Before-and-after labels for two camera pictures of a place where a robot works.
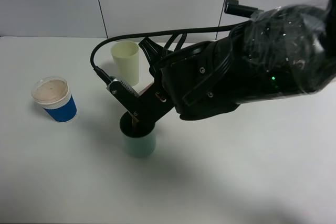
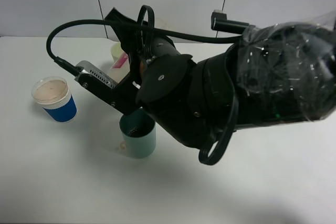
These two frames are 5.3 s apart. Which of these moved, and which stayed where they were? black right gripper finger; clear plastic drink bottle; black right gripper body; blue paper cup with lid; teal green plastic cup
Moved: black right gripper finger; black right gripper body; clear plastic drink bottle
Stayed: teal green plastic cup; blue paper cup with lid
